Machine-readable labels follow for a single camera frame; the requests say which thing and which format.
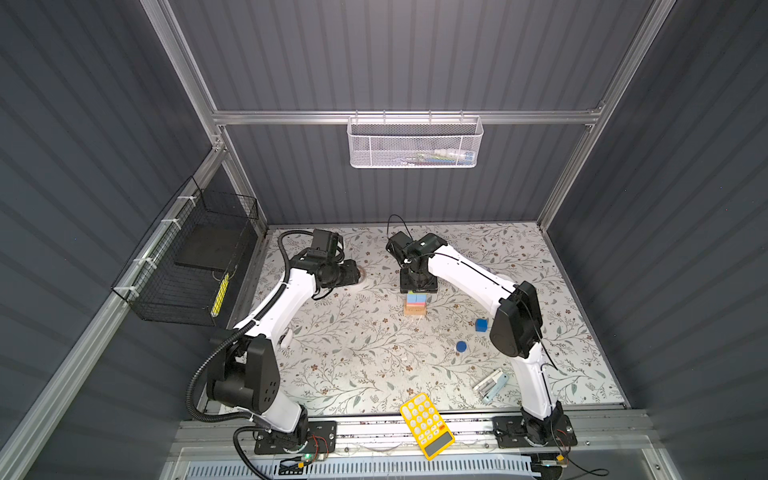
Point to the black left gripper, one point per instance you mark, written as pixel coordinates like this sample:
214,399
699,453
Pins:
350,273

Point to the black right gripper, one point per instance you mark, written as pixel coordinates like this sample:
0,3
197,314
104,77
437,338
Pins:
427,288

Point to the wooden block with holes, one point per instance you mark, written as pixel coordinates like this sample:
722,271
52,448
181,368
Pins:
415,311

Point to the dark blue cube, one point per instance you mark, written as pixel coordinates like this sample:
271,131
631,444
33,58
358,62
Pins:
481,325

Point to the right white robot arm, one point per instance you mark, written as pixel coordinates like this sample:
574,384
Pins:
516,319

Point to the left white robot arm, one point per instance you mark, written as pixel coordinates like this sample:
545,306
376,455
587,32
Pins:
245,374

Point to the small white plastic clip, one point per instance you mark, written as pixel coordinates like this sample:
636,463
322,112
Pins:
286,339

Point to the pens in white basket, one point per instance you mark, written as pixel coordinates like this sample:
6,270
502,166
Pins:
440,157

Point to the yellow marker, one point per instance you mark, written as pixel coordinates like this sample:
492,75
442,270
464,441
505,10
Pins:
220,296

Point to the white light-blue stapler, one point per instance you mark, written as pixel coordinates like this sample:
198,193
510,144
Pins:
488,388

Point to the yellow calculator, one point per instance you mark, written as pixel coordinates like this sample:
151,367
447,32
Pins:
427,426

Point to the white wire basket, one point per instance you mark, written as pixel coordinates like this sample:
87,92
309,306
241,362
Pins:
376,142

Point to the black wire basket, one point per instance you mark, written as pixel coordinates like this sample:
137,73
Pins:
204,234

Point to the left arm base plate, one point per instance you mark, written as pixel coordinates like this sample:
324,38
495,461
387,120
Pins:
309,437

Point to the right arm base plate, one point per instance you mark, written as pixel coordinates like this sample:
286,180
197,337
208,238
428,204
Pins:
519,431

